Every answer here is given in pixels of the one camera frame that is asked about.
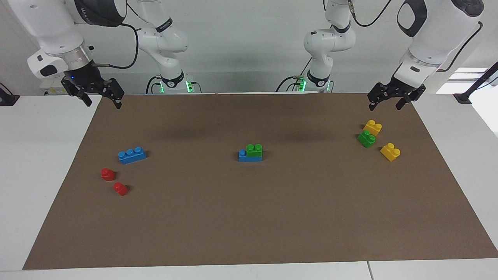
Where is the blue three-stud toy block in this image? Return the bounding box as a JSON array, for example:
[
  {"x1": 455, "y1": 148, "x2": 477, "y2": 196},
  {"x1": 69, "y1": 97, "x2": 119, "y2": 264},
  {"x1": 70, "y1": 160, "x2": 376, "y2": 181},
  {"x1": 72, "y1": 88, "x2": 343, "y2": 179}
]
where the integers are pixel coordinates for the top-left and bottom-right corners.
[
  {"x1": 118, "y1": 147, "x2": 147, "y2": 165},
  {"x1": 238, "y1": 149, "x2": 263, "y2": 162}
]

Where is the yellow two-stud toy block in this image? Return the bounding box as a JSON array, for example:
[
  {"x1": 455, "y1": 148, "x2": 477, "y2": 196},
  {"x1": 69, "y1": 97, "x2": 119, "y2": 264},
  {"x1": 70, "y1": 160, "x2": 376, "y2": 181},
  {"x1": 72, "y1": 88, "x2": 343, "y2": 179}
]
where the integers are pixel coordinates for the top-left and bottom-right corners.
[
  {"x1": 380, "y1": 143, "x2": 401, "y2": 162},
  {"x1": 363, "y1": 120, "x2": 382, "y2": 137}
]

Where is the white labelled box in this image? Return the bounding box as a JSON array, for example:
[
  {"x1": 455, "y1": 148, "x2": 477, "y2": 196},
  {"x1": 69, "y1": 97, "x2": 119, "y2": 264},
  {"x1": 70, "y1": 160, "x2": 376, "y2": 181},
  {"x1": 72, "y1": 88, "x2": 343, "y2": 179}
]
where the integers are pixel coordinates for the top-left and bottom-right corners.
[{"x1": 39, "y1": 79, "x2": 67, "y2": 96}]

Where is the brown table mat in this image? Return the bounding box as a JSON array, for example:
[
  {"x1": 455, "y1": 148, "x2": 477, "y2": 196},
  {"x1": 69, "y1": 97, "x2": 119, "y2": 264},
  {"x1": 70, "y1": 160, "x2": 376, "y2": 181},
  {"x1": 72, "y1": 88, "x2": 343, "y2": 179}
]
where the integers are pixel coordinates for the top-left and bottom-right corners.
[{"x1": 22, "y1": 93, "x2": 498, "y2": 270}]

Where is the black base cable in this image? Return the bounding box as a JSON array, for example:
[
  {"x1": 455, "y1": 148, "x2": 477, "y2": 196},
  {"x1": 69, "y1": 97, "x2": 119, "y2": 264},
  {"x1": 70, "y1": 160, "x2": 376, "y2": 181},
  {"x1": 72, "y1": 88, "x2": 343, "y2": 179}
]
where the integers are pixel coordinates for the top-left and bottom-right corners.
[
  {"x1": 276, "y1": 75, "x2": 301, "y2": 93},
  {"x1": 146, "y1": 75, "x2": 162, "y2": 94}
]

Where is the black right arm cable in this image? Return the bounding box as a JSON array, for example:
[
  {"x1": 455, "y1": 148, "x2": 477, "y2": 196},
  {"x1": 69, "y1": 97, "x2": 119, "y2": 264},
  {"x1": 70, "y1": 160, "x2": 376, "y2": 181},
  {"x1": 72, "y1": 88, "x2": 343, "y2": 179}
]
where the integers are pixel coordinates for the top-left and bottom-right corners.
[{"x1": 91, "y1": 0, "x2": 156, "y2": 70}]

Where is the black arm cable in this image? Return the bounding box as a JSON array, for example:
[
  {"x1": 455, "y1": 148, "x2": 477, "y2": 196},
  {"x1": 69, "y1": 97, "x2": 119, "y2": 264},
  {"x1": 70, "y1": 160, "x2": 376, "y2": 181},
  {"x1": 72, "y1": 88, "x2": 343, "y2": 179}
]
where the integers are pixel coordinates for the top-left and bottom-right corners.
[
  {"x1": 348, "y1": 0, "x2": 484, "y2": 73},
  {"x1": 91, "y1": 0, "x2": 156, "y2": 70}
]

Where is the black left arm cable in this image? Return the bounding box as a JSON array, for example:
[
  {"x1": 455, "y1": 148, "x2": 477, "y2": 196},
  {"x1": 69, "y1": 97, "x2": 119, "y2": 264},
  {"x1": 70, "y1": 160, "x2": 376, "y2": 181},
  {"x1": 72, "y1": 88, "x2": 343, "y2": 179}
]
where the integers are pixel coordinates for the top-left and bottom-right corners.
[{"x1": 348, "y1": 0, "x2": 484, "y2": 73}]

